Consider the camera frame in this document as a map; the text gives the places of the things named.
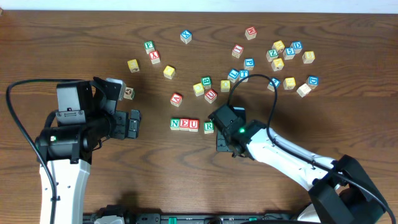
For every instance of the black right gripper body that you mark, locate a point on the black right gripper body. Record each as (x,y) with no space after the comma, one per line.
(222,143)

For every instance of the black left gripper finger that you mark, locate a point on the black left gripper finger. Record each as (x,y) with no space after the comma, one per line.
(106,97)
(134,124)

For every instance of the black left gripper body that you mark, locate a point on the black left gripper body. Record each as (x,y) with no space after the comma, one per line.
(123,124)

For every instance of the green R wooden block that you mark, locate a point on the green R wooden block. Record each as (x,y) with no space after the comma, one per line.
(208,127)

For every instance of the red u wooden block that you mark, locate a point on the red u wooden block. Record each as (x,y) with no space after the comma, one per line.
(211,96)
(193,125)

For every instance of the green N wooden block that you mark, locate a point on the green N wooden block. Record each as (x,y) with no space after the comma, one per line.
(174,124)

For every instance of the red E wooden block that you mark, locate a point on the red E wooden block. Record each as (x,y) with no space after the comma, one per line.
(184,124)

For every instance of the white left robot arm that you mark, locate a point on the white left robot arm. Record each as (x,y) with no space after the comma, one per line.
(67,153)

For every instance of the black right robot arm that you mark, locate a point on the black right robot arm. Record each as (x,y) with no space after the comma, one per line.
(340,190)

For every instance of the soccer ball J wooden block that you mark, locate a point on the soccer ball J wooden block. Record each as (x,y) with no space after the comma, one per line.
(129,93)

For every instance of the yellow acorn wooden block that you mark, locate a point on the yellow acorn wooden block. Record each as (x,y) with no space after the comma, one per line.
(133,65)

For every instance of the red A wooden block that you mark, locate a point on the red A wooden block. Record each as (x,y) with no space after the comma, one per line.
(176,99)

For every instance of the red Y wooden block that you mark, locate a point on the red Y wooden block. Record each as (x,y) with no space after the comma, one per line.
(154,57)

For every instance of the yellow O wooden block left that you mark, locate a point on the yellow O wooden block left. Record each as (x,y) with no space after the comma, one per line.
(169,72)

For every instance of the green F wooden block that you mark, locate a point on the green F wooden block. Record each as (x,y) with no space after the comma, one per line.
(149,46)

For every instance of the green B wooden block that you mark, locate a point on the green B wooden block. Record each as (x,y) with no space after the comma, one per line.
(206,82)

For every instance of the blue L wooden block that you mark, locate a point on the blue L wooden block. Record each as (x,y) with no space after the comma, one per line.
(233,75)

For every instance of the blue T wooden block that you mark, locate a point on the blue T wooden block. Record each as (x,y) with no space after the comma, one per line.
(243,75)

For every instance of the blue 2 wooden block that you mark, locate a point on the blue 2 wooden block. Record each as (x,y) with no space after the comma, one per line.
(273,84)

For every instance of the blue P wooden block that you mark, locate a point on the blue P wooden block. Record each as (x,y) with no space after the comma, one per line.
(249,63)

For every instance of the yellow S wooden block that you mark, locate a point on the yellow S wooden block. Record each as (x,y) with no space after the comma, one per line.
(289,83)

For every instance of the blue X wooden block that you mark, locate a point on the blue X wooden block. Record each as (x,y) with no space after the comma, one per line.
(186,36)

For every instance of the red I wooden block upper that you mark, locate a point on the red I wooden block upper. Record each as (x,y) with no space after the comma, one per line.
(237,51)

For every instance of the plain top 3 wooden block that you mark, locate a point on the plain top 3 wooden block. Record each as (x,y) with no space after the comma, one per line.
(303,90)

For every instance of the yellow brush side wooden block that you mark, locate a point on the yellow brush side wooden block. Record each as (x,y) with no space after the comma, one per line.
(277,64)

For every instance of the green Z wooden block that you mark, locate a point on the green Z wooden block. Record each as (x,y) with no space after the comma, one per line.
(271,55)

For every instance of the blue D wooden block lower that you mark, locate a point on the blue D wooden block lower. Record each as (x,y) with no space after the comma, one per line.
(312,82)

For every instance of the blue d wooden block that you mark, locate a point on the blue d wooden block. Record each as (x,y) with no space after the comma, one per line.
(297,46)
(312,82)

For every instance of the blue 5 wooden block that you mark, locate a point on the blue 5 wooden block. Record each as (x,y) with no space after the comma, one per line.
(288,53)

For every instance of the yellow soccer side wooden block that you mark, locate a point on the yellow soccer side wooden block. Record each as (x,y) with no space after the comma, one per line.
(278,46)

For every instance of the red top far wooden block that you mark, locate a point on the red top far wooden block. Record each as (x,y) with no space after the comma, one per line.
(250,33)

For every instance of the yellow 8 wooden block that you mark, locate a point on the yellow 8 wooden block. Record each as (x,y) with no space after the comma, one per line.
(308,57)

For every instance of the blue D wooden block upper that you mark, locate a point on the blue D wooden block upper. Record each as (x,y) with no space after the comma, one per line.
(297,46)

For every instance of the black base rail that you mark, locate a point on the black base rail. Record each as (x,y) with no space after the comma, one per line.
(120,214)

